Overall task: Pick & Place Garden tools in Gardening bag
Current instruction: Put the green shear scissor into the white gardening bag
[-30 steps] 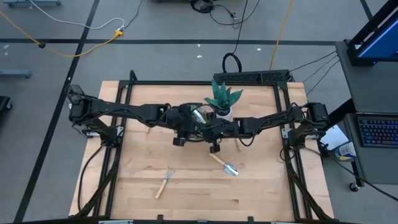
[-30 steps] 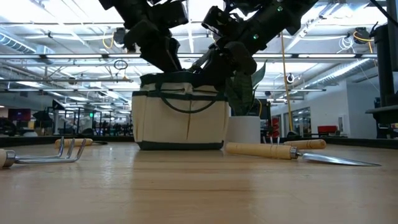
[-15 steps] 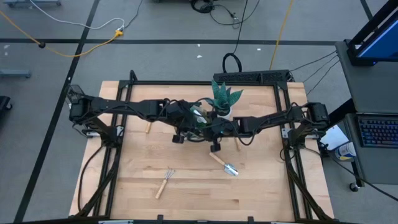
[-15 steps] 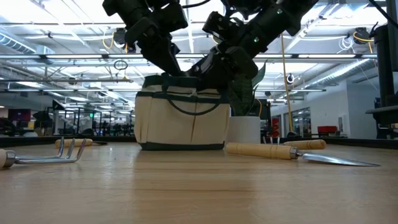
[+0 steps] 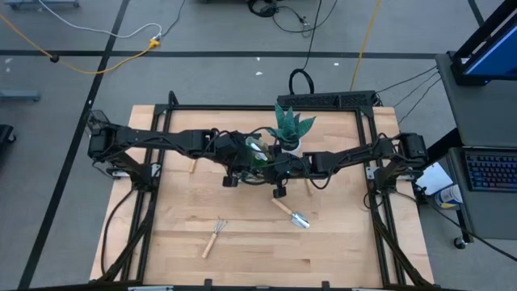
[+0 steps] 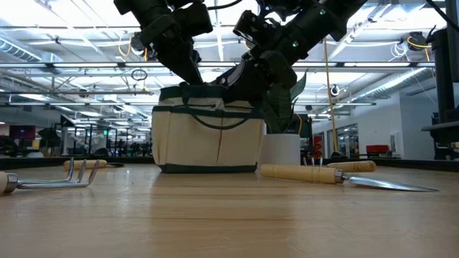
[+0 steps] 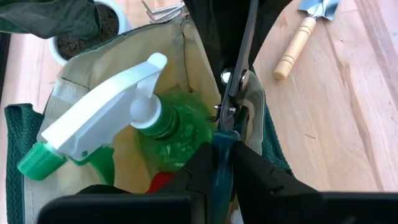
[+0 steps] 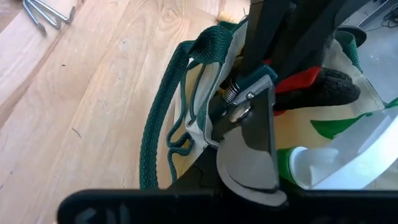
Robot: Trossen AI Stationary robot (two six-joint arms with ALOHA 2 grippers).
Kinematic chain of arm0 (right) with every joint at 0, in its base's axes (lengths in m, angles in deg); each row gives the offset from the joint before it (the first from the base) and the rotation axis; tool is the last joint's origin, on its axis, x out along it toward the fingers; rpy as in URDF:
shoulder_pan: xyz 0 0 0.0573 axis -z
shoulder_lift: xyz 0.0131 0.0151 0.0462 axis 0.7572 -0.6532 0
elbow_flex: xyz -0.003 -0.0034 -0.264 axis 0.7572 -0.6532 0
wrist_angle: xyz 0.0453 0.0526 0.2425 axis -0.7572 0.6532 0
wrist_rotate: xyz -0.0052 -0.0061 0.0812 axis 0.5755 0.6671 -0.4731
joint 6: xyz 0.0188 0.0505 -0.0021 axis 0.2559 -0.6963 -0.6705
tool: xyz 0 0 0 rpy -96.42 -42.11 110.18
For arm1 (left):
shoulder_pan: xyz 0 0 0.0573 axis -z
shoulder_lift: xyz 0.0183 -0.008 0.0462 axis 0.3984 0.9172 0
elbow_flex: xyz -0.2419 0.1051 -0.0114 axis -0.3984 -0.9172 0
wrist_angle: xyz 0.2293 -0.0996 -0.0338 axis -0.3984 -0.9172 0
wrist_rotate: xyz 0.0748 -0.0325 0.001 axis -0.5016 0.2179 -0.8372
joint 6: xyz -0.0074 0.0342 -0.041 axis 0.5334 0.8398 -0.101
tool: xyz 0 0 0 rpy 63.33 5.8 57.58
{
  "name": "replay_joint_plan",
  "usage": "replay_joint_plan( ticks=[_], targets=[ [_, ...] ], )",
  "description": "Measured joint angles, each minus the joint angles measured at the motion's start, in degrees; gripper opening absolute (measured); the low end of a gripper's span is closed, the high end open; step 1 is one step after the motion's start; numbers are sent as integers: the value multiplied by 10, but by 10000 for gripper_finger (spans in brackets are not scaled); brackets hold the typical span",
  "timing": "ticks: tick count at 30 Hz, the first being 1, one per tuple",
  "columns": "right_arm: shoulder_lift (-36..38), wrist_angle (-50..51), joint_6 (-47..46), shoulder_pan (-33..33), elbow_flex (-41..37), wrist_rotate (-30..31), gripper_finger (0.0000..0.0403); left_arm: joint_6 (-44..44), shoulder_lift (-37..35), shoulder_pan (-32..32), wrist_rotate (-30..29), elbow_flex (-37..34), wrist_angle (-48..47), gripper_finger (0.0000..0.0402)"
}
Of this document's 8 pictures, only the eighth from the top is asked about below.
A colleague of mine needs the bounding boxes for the red and black work glove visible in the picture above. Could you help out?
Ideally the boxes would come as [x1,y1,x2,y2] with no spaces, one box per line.
[264,58,362,116]

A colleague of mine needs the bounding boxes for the three-tine hand cultivator wooden handle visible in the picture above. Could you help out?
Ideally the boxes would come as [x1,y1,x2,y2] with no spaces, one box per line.
[21,0,77,37]

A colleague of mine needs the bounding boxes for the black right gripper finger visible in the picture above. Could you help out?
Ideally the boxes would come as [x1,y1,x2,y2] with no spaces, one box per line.
[167,145,225,191]

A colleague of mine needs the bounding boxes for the beige green canvas gardening bag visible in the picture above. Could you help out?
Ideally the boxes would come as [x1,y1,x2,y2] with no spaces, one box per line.
[139,18,398,191]

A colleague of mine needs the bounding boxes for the white green spray bottle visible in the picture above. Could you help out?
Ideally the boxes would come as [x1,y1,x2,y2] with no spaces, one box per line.
[275,105,398,191]

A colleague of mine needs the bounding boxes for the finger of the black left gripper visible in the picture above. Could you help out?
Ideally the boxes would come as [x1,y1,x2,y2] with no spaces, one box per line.
[275,0,343,82]
[242,0,293,75]

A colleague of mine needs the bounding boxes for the green handled pruning shears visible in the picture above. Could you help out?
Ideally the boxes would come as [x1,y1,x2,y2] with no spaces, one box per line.
[203,63,289,208]

